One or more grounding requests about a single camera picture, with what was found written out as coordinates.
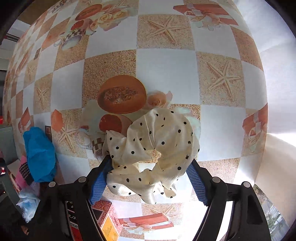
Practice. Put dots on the blue mesh cloth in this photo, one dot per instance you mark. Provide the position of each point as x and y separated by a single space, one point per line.
41 158

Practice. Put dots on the light blue fluffy item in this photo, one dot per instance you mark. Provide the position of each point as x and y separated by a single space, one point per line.
28 203

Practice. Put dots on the red orange carton box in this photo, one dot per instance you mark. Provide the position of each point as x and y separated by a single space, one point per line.
107 220

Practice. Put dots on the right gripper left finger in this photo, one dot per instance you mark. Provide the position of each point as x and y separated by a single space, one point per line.
90 191

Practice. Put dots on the patterned vinyl tablecloth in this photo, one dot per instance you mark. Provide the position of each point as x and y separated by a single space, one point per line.
86 67

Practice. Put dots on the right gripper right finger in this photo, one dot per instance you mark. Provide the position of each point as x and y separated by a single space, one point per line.
212 191

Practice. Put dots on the cream polka dot scarf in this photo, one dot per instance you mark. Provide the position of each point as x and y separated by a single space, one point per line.
153 155

